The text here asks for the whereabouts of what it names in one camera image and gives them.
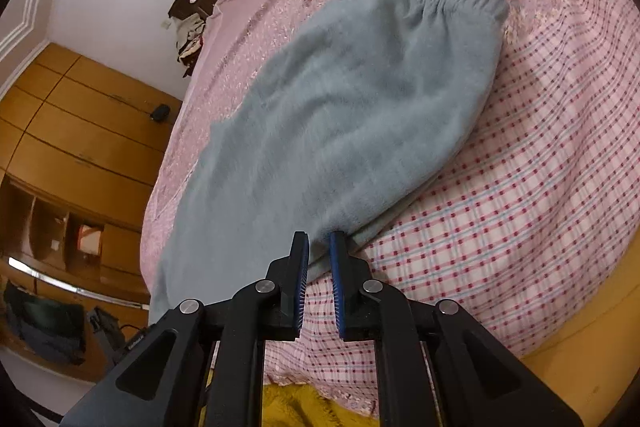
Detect wooden wardrobe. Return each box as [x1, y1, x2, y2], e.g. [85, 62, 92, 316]
[0, 43, 183, 228]

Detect red item in shelf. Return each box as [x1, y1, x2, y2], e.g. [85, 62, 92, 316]
[77, 224, 104, 256]

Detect pink patchwork quilt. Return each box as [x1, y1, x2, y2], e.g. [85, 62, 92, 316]
[140, 0, 640, 418]

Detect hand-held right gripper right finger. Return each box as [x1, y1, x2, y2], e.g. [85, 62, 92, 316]
[329, 231, 586, 427]

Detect grey-blue fleece pants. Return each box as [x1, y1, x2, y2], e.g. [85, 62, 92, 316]
[148, 0, 511, 325]

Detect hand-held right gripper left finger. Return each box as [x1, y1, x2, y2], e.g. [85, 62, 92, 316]
[60, 231, 311, 427]

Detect heap of mixed clothes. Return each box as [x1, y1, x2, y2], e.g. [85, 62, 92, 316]
[172, 14, 207, 78]

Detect yellow cloth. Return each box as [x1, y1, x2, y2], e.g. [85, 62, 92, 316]
[262, 384, 381, 427]

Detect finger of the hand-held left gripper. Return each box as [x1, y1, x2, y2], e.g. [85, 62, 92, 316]
[87, 307, 123, 363]

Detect pile of dark clothes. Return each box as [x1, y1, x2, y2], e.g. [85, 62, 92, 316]
[4, 282, 87, 365]

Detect wooden desk with shelves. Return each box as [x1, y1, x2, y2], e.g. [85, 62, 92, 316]
[0, 177, 153, 383]

